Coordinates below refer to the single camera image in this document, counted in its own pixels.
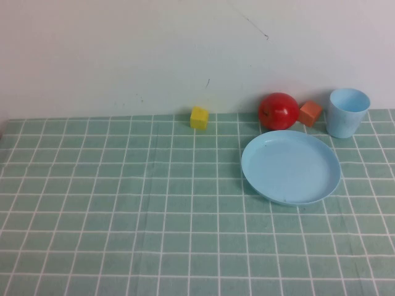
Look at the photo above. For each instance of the light blue plastic cup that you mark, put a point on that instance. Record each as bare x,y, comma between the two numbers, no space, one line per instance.
344,121

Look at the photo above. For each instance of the light blue plastic plate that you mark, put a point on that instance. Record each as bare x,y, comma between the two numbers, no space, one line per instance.
290,169

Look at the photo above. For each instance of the yellow foam cube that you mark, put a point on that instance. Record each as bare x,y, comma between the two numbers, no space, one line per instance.
199,118

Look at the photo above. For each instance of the red apple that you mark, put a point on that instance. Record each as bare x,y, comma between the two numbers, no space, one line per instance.
281,112

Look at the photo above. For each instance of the green checked tablecloth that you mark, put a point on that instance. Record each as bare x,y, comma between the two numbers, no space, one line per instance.
123,216

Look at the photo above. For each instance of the orange foam cube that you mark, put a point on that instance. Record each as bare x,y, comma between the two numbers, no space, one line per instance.
310,113

